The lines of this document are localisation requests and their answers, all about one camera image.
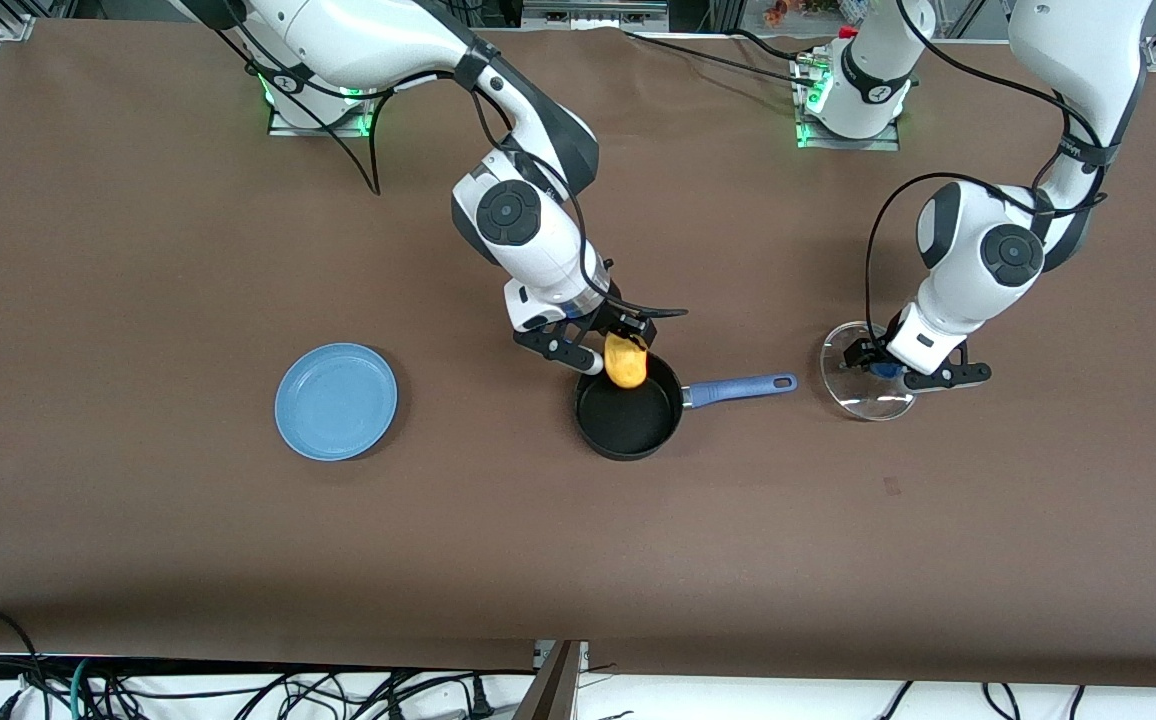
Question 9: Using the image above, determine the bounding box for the glass lid with blue knob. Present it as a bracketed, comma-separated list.
[820, 320, 918, 422]

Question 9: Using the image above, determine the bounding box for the yellow potato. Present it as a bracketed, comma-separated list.
[603, 332, 650, 390]

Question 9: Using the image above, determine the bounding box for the brown table cover sheet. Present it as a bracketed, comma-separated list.
[0, 18, 1156, 691]

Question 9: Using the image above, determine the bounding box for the blue round plate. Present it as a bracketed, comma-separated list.
[274, 343, 400, 462]

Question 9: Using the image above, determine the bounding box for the black pot with blue handle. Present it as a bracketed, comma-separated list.
[573, 349, 799, 462]

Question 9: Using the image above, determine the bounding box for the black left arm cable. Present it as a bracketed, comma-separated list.
[864, 0, 1111, 346]

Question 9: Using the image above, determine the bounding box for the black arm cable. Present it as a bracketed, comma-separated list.
[208, 20, 691, 321]
[864, 0, 1111, 346]

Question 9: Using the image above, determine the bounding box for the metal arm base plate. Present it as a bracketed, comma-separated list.
[794, 52, 902, 152]
[267, 70, 375, 139]

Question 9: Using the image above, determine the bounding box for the long black table cable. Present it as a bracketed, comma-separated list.
[622, 28, 819, 87]

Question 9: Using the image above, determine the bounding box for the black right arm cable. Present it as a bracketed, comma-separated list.
[208, 20, 691, 321]

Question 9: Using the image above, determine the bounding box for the aluminium frame crossbar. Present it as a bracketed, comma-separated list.
[520, 0, 670, 33]

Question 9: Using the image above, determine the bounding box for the aluminium frame profile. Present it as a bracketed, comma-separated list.
[512, 640, 591, 720]

